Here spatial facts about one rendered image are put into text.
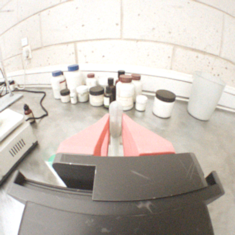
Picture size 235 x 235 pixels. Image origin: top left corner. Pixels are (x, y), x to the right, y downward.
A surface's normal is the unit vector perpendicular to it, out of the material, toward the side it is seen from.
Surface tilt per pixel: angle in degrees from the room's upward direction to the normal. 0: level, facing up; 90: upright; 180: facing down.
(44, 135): 0
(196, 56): 90
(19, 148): 90
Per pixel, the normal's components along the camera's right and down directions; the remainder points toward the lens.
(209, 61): -0.23, 0.57
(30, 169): 0.00, -0.81
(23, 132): 0.94, 0.21
